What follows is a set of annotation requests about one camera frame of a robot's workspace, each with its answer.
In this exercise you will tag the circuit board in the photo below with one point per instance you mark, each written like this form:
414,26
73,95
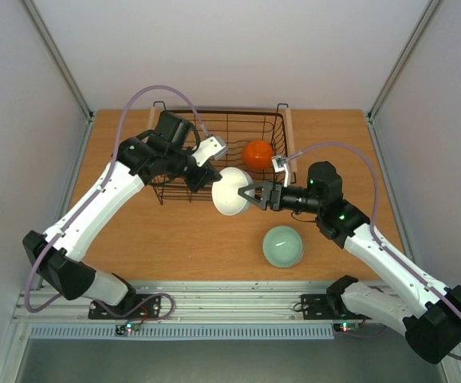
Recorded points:
126,329
345,327

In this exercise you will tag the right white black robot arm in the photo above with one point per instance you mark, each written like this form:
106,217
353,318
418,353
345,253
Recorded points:
423,309

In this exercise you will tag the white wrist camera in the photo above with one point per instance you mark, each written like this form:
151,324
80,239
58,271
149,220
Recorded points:
213,147
281,165

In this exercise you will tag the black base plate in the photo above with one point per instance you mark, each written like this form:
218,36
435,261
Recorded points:
316,307
139,306

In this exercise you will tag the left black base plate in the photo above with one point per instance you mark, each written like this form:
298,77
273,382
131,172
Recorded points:
139,306

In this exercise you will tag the pale green bowl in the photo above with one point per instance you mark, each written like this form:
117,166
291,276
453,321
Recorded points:
282,247

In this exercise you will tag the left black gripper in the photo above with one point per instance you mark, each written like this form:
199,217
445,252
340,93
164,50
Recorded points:
209,175

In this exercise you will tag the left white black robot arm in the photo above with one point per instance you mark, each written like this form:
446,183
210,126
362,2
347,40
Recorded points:
154,157

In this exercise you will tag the orange bowl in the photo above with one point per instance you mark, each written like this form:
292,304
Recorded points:
257,155

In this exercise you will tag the left circuit board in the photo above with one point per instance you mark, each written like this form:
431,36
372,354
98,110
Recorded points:
126,329

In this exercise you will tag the white bowl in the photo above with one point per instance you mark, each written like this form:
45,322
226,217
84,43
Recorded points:
224,193

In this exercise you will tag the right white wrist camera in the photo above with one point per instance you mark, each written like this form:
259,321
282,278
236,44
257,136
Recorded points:
281,165

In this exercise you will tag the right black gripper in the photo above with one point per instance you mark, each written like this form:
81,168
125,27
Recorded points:
273,195

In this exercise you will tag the grey slotted cable duct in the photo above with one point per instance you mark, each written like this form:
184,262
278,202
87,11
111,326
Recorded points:
183,332

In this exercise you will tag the right circuit board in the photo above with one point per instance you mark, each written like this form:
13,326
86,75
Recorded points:
345,327

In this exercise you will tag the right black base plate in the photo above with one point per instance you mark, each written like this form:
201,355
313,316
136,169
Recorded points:
316,307

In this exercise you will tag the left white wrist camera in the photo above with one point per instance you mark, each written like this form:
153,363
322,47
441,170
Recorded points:
213,147

